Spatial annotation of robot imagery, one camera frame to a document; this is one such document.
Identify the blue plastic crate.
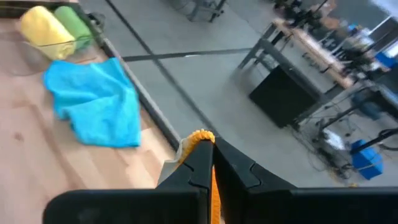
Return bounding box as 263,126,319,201
350,139,384,180
374,51,398,69

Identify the yellow microfiber towel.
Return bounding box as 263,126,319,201
20,5,77,61

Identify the orange microfiber towel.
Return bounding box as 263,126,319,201
157,129,222,224

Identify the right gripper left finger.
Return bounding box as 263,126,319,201
42,139,215,224

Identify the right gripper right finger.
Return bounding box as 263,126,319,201
213,136,398,224

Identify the grey metal stand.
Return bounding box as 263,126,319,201
169,0,228,23

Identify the black cabinet under desk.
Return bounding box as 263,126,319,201
248,65,323,129

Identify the wooden top background desk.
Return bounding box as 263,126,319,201
238,17,357,103

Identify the clear plastic basket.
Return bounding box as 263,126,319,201
0,0,108,78

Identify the blue microfiber towel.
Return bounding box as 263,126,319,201
42,57,142,149

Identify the green microfiber towel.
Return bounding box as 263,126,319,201
54,5,94,50

